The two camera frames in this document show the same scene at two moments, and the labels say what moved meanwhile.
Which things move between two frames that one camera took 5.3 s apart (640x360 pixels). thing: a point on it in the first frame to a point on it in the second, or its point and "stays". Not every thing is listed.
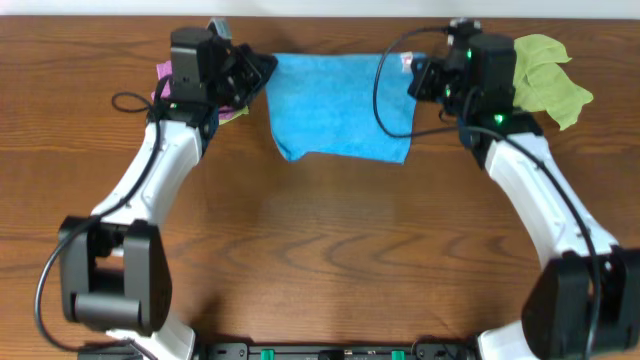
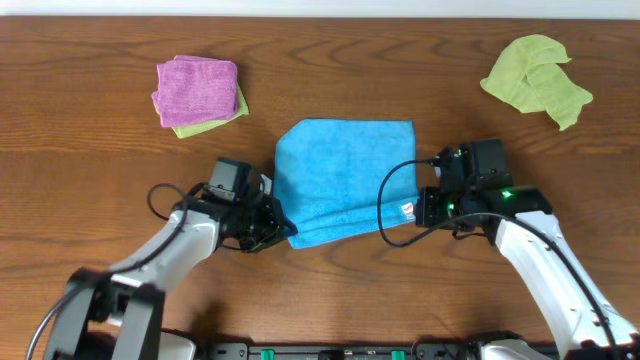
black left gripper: [248, 73] to [273, 220]
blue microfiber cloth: [323, 106] to [328, 174]
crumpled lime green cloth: [541, 84] stays
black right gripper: [426, 74] to [426, 208]
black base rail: [303, 351] stays
